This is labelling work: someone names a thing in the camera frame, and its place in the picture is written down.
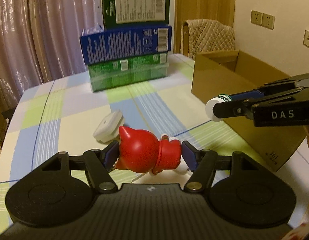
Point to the blue box middle of stack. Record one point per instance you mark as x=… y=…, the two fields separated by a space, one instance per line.
x=99 y=45

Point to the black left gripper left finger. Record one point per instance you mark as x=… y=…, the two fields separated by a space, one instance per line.
x=97 y=165

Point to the small white green-label bottle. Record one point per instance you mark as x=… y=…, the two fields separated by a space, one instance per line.
x=211 y=110

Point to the brown cardboard box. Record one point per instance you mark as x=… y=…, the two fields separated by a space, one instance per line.
x=234 y=71

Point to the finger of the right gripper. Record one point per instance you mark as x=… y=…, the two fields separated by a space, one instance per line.
x=252 y=94
x=234 y=109

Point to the green box bottom of stack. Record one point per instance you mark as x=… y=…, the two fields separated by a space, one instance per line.
x=117 y=73

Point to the white square night light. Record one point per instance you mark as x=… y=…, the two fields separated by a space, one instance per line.
x=108 y=129

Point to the plaid tablecloth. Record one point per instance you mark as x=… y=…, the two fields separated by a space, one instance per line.
x=62 y=116

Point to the red pig figurine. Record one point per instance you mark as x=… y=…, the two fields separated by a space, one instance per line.
x=141 y=151

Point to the beige wall socket pair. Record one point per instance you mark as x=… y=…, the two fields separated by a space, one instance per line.
x=262 y=19

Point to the pink curtain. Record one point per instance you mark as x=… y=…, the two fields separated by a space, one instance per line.
x=39 y=42

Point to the dark green box top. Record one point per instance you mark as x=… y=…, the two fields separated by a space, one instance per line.
x=123 y=13

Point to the chair with quilted cover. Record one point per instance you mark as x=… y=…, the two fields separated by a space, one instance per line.
x=205 y=35

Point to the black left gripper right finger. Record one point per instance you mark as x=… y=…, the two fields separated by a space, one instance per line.
x=204 y=164

